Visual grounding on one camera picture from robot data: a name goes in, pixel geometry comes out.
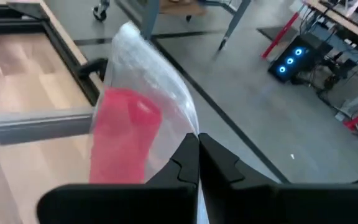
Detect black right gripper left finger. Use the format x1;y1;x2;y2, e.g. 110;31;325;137
37;133;200;224

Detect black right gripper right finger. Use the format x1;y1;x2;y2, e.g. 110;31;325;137
198;133;358;224

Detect red elastic bandage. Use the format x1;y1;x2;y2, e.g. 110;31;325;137
88;87;163;184

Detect clear plastic zip bag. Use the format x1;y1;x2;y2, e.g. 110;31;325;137
88;21;211;224

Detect black computer with blue fans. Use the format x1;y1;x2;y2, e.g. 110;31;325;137
267;32;334;84

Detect black cart caster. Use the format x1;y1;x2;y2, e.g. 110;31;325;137
92;0;111;22

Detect wooden desk with red legs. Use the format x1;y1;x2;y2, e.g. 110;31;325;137
261;0;358;60

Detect brown cardboard sheet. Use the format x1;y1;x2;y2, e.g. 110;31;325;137
159;0;207;16

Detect tangled black floor cables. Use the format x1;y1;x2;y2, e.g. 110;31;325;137
290;46;358;150

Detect black metal table frame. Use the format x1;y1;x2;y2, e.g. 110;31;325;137
0;1;109;147

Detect gray metal cart frame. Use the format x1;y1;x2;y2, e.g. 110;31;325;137
113;0;253;52

